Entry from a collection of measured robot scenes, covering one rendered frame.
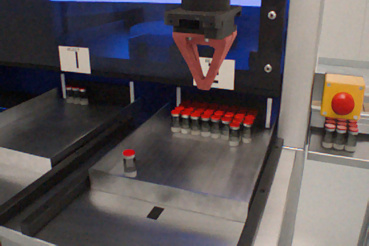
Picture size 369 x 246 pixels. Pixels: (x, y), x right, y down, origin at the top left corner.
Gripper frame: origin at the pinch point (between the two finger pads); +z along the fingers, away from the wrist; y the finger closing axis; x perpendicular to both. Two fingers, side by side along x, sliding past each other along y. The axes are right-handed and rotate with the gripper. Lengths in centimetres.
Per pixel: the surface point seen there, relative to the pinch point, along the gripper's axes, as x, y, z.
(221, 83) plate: 4.8, 26.3, 8.9
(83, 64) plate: 38.1, 26.2, 8.2
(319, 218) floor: -26, 125, 111
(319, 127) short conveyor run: -15.4, 37.1, 20.2
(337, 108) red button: -17.5, 22.9, 9.7
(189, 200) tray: 1.9, 0.1, 18.4
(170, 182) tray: 7.3, 5.9, 20.3
